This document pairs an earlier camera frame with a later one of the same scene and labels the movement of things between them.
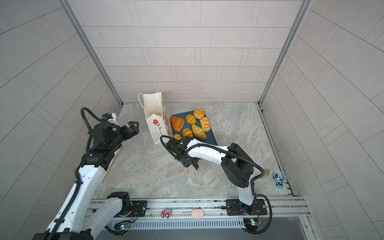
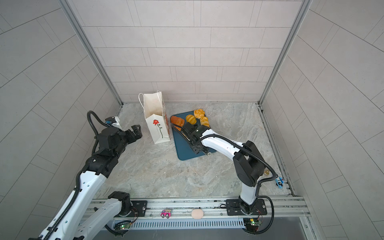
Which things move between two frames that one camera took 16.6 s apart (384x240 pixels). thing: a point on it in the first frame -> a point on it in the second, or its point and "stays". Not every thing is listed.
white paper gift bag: x=153 y=105 stays
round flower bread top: x=199 y=113 stays
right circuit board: x=251 y=224 stays
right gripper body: x=188 y=161 -> x=197 y=149
